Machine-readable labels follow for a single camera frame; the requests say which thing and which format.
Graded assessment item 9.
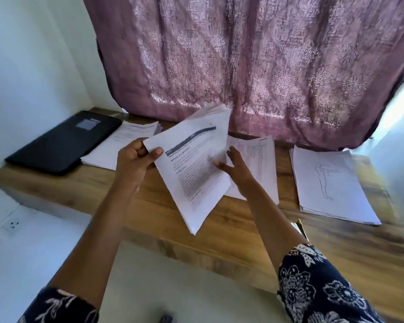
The person's left hand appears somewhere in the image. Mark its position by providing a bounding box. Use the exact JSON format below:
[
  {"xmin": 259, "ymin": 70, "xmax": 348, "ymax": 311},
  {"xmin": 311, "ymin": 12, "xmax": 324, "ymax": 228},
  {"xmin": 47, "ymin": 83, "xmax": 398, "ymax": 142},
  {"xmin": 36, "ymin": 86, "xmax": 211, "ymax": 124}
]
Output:
[{"xmin": 114, "ymin": 138, "xmax": 164, "ymax": 196}]

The person's right hand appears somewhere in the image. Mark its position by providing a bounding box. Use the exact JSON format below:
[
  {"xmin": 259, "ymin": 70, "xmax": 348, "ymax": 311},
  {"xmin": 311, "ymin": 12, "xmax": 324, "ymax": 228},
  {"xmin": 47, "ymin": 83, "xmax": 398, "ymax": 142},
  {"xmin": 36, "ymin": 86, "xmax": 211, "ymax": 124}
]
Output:
[{"xmin": 215, "ymin": 146, "xmax": 258, "ymax": 198}]

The stack of table-printed sheets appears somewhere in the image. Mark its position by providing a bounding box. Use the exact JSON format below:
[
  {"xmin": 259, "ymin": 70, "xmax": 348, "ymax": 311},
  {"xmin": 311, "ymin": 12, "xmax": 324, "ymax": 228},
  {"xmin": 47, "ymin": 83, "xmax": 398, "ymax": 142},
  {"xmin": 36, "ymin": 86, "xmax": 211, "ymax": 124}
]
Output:
[{"xmin": 224, "ymin": 135, "xmax": 280, "ymax": 206}]

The stack of printed papers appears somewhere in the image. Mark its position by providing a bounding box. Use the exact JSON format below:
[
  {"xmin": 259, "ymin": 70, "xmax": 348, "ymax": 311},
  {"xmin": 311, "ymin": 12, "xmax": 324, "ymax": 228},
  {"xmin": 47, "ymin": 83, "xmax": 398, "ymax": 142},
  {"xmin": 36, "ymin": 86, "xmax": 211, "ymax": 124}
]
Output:
[{"xmin": 81, "ymin": 120, "xmax": 164, "ymax": 171}]

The stack with dark header bar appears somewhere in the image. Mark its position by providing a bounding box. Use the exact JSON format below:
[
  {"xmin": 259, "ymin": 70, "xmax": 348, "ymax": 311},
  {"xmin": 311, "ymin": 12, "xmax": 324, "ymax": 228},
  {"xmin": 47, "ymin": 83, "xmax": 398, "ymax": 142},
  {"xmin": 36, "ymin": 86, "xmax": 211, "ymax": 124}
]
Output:
[{"xmin": 143, "ymin": 103, "xmax": 233, "ymax": 236}]

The black folder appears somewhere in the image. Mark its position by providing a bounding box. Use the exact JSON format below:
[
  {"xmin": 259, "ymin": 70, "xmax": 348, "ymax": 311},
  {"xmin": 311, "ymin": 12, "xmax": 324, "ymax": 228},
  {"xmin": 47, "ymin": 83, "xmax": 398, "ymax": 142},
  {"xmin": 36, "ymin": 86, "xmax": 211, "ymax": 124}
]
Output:
[{"xmin": 4, "ymin": 109, "xmax": 123, "ymax": 176}]

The silver yellow black stapler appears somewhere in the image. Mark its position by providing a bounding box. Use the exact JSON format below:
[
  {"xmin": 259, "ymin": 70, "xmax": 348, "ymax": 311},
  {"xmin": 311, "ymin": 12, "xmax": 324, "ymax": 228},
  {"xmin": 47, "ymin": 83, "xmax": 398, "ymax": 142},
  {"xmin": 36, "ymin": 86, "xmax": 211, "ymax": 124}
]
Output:
[{"xmin": 291, "ymin": 218, "xmax": 311, "ymax": 243}]

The body figure paper stack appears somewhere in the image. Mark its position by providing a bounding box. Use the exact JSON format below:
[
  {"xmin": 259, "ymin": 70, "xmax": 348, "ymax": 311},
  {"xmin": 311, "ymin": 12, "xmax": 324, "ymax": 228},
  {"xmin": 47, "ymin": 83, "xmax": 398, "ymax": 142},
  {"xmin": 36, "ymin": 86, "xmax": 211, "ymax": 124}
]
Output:
[{"xmin": 289, "ymin": 146, "xmax": 382, "ymax": 226}]

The person's right forearm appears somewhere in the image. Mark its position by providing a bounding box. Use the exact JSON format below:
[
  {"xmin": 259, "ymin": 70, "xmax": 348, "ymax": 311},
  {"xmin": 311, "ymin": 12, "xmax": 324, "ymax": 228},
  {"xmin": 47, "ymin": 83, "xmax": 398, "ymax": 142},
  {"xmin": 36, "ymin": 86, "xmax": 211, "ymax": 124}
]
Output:
[{"xmin": 244, "ymin": 190, "xmax": 309, "ymax": 270}]

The person's left forearm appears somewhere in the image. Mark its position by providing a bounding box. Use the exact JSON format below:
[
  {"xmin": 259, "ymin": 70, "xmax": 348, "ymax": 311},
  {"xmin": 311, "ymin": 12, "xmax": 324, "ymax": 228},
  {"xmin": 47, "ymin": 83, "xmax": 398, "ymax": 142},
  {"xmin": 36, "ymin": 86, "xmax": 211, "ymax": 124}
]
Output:
[{"xmin": 48, "ymin": 187, "xmax": 141, "ymax": 310}]

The pink patterned curtain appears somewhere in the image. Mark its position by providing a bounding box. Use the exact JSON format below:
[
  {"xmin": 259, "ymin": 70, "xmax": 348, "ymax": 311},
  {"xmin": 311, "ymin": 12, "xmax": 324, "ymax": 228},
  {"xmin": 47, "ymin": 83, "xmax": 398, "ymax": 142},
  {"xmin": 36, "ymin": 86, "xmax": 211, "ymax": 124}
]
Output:
[{"xmin": 82, "ymin": 0, "xmax": 404, "ymax": 152}]

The white wall socket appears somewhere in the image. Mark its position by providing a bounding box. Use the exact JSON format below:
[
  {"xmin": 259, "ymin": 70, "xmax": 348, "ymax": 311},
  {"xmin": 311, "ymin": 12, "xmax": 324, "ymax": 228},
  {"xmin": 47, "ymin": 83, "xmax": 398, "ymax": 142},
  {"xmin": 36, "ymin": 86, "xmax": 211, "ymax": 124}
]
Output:
[{"xmin": 1, "ymin": 215, "xmax": 25, "ymax": 235}]

